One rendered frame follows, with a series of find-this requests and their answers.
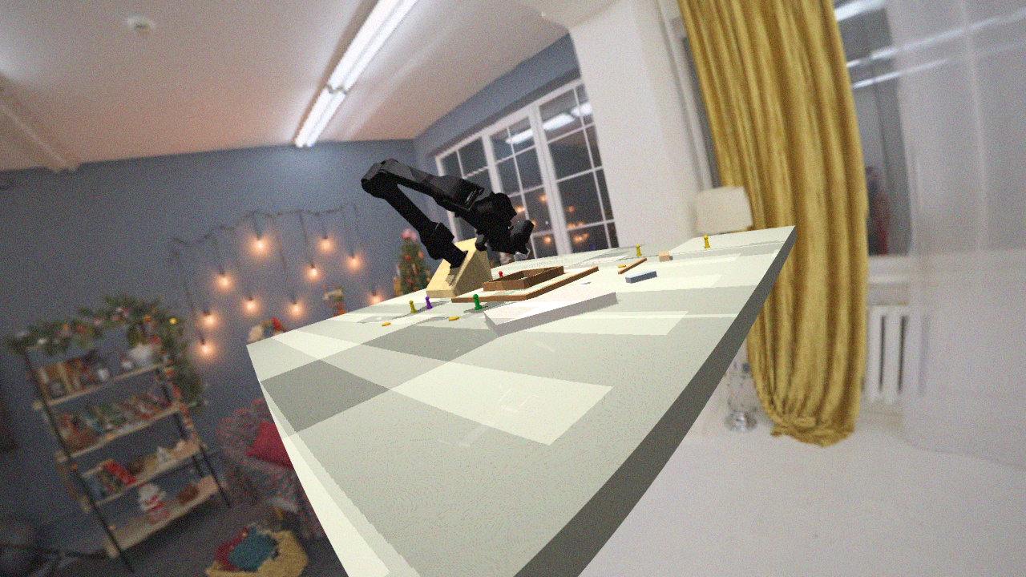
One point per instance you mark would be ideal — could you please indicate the long thin wooden stick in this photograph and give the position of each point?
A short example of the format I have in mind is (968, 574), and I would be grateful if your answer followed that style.
(632, 266)

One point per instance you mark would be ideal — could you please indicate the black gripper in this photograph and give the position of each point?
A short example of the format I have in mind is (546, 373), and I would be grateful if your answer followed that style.
(504, 239)

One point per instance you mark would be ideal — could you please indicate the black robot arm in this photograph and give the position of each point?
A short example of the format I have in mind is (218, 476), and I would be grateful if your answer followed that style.
(449, 192)

